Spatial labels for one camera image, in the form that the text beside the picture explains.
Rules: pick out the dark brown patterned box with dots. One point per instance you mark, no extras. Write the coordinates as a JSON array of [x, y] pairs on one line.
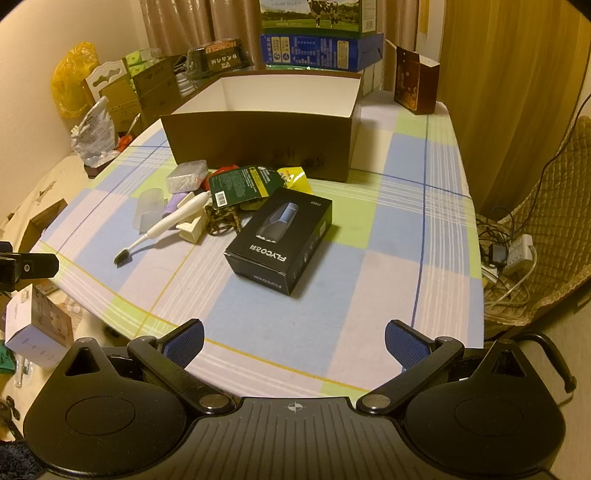
[[411, 83]]

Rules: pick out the stack of metal bowls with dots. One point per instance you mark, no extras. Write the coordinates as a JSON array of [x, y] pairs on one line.
[[184, 85]]

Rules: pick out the small white holder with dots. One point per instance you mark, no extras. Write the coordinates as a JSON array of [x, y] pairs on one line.
[[191, 230]]

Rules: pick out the yellow curtain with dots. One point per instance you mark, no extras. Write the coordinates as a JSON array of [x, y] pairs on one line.
[[508, 92]]

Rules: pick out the silver foil bag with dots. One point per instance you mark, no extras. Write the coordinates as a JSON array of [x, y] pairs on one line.
[[94, 134]]

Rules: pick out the brown printed cardboard box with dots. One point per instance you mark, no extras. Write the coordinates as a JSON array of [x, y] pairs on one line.
[[157, 87]]

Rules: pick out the red snack packet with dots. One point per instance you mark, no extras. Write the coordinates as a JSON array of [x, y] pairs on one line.
[[220, 170]]

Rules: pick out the plain cardboard box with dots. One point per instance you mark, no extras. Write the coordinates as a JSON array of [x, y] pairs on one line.
[[120, 104]]

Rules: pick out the quilted chair cushion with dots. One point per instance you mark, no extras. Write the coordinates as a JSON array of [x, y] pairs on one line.
[[563, 207]]

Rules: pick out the green tissue packs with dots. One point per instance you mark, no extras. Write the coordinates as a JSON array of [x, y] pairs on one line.
[[141, 57]]

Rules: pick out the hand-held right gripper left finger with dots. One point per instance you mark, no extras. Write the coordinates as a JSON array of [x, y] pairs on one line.
[[187, 344]]

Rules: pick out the open cardboard box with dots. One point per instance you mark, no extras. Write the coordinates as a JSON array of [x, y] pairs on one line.
[[46, 217]]

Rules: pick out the green milk carton box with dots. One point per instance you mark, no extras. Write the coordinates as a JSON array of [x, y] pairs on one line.
[[323, 18]]

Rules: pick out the blue carton box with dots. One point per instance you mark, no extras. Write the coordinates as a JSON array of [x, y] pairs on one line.
[[318, 50]]

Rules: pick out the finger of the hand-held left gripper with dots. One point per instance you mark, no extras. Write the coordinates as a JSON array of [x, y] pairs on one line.
[[4, 246], [32, 266]]

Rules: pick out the green hang-tag card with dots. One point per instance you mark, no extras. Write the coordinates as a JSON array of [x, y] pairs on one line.
[[240, 182]]

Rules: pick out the black shaver box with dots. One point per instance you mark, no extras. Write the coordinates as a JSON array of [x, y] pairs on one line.
[[277, 258]]

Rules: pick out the black power adapter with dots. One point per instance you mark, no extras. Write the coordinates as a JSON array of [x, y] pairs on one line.
[[498, 254]]

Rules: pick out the white electric toothbrush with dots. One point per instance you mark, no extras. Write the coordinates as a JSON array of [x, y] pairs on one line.
[[184, 211]]

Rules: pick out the yellow plastic bag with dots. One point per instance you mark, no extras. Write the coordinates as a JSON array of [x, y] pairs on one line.
[[69, 78]]

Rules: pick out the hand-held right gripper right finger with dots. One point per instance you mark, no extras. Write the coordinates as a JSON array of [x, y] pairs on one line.
[[406, 344]]

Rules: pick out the purple tube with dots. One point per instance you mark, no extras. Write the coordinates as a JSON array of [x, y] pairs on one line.
[[173, 205]]

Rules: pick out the dark green tin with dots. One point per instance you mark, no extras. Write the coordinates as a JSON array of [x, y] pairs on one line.
[[221, 57]]

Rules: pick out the translucent plastic cup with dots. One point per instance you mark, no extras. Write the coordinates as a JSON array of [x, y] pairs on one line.
[[148, 207]]

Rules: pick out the beige curtain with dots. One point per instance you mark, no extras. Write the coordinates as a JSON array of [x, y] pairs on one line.
[[184, 23]]

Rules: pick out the black headset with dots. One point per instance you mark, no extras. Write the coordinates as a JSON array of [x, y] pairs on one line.
[[554, 346]]

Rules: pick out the clear floss pick box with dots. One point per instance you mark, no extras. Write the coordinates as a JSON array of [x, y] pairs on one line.
[[187, 175]]

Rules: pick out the small white box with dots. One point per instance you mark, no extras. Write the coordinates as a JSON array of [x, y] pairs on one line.
[[32, 341]]

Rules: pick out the white power strip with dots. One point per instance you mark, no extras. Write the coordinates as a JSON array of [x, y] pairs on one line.
[[519, 251]]

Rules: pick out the yellow snack packet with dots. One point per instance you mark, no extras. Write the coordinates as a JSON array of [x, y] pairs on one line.
[[298, 180]]

